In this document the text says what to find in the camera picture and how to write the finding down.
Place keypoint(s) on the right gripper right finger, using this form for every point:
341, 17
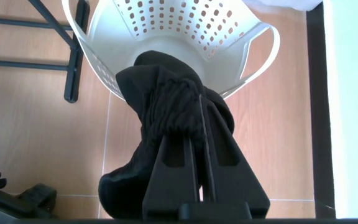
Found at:
228, 180

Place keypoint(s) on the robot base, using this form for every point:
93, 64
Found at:
36, 199

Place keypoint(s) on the black clothes rack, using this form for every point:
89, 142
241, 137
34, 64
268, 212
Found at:
71, 84

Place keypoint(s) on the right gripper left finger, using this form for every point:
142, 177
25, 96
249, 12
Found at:
172, 180

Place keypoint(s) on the white laundry basket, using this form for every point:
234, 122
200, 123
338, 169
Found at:
172, 40

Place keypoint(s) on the black garment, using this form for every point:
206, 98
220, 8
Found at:
166, 93

